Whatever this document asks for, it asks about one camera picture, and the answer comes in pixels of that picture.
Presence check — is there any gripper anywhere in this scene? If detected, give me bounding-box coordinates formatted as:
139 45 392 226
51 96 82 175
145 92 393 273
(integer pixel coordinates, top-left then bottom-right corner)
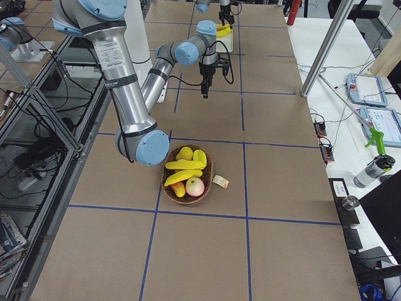
219 9 234 26
198 53 229 98

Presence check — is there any greenish yellow banana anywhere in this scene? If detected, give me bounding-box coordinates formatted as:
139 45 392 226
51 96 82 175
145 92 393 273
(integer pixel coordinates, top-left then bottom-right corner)
216 24 232 32

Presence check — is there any yellow banana black tip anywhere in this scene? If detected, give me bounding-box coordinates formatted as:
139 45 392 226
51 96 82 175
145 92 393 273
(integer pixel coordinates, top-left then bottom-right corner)
216 27 232 38

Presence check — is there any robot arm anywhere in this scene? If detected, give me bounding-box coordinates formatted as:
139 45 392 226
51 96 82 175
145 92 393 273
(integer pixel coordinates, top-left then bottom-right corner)
52 1 232 166
195 0 238 27

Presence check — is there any brown wicker basket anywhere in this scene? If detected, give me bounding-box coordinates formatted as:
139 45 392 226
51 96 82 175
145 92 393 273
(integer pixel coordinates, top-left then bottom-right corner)
161 145 213 205

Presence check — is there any white rectangular tray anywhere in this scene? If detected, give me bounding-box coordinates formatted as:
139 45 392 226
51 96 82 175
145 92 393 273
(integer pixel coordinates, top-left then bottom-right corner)
216 29 234 53

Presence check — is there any red fire extinguisher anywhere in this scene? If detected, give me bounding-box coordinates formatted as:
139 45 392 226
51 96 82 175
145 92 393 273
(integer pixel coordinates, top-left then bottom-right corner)
287 0 302 26

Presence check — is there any paper price tag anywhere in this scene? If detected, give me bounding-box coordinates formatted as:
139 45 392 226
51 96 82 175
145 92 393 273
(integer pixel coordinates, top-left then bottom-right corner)
212 175 229 189

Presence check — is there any pink white peach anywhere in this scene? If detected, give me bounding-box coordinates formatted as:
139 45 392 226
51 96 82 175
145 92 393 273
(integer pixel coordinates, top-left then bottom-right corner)
185 177 205 197

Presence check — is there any yellow red mango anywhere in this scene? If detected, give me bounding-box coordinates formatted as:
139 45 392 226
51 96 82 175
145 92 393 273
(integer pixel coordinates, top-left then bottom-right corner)
170 182 186 198

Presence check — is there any upper teach pendant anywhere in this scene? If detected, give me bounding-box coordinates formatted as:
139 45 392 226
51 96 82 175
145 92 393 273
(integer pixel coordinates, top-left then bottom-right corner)
346 73 388 107

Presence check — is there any teach pendant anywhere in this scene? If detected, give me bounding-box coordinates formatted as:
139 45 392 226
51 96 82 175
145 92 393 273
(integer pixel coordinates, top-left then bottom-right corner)
360 106 400 148
346 73 388 107

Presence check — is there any green reacher grabber tool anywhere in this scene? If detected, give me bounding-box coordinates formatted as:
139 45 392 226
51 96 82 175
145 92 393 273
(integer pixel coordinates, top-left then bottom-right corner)
318 74 386 155

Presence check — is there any lower teach pendant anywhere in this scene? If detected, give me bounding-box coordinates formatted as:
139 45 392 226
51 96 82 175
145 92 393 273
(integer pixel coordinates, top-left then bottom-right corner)
360 106 400 148

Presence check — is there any metal cup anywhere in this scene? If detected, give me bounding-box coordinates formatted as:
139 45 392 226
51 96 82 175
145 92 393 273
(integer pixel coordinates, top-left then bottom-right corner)
341 195 360 211

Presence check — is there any grey water bottle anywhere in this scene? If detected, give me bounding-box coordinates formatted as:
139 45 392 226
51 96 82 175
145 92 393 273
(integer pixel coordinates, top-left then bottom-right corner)
353 154 395 188

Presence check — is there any aluminium frame post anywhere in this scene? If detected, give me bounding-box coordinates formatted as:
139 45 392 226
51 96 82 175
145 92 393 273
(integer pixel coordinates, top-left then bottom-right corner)
301 0 353 98

